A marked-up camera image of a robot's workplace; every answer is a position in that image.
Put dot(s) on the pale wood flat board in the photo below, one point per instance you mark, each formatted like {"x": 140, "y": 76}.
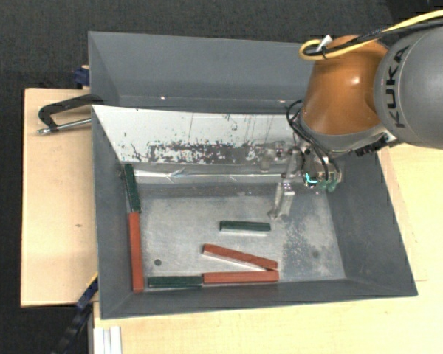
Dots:
{"x": 55, "y": 205}

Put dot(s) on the grey metal bin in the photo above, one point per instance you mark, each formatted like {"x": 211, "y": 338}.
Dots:
{"x": 214, "y": 205}

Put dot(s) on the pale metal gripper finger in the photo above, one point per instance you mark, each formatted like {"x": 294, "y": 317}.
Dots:
{"x": 267, "y": 158}
{"x": 282, "y": 201}

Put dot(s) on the dark green flat block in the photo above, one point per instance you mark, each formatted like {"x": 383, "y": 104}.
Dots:
{"x": 244, "y": 226}
{"x": 174, "y": 281}
{"x": 132, "y": 188}

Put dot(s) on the red-brown flat block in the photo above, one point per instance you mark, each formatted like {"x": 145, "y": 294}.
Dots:
{"x": 136, "y": 253}
{"x": 240, "y": 277}
{"x": 240, "y": 255}

